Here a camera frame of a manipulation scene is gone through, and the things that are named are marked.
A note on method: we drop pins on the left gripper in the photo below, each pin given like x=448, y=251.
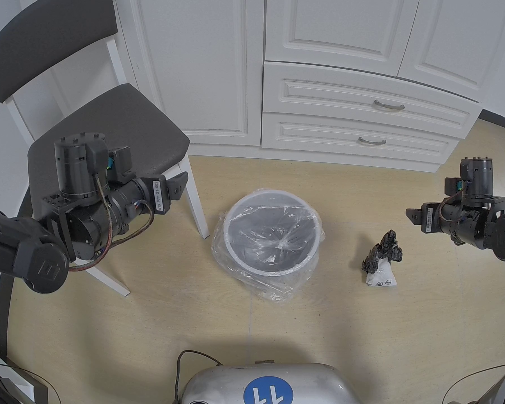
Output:
x=130, y=202

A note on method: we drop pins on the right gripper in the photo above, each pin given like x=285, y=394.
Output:
x=431, y=218

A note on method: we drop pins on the clear plastic bag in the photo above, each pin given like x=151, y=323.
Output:
x=218, y=246

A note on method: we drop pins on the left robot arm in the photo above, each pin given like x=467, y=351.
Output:
x=33, y=246

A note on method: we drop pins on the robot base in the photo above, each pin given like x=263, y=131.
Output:
x=320, y=383

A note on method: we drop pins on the crumpled black plastic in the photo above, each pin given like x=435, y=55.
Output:
x=387, y=246

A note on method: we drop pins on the pale grey trash bin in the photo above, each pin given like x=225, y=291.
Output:
x=240, y=242

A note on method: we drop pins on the white printed wrapper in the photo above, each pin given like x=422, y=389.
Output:
x=381, y=277

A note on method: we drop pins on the white wardrobe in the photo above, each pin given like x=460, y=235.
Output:
x=341, y=23

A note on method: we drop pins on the white chair dark grey cushions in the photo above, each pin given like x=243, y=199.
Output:
x=50, y=19

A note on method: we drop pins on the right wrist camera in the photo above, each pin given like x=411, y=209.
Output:
x=453, y=185

